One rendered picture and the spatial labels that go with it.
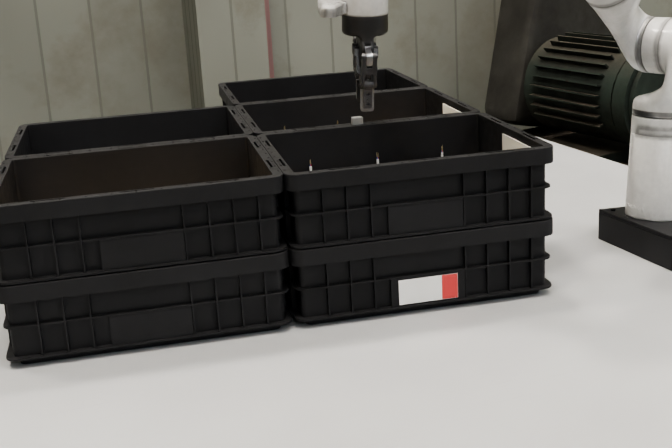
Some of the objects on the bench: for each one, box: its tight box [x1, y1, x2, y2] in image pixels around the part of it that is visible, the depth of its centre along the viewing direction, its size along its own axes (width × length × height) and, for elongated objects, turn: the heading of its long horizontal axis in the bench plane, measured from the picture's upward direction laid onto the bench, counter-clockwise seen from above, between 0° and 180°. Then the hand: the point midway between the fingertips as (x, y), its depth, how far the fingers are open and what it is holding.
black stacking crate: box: [281, 217, 553, 325], centre depth 157 cm, size 40×30×12 cm
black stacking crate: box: [0, 248, 292, 364], centre depth 149 cm, size 40×30×12 cm
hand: (364, 97), depth 164 cm, fingers open, 5 cm apart
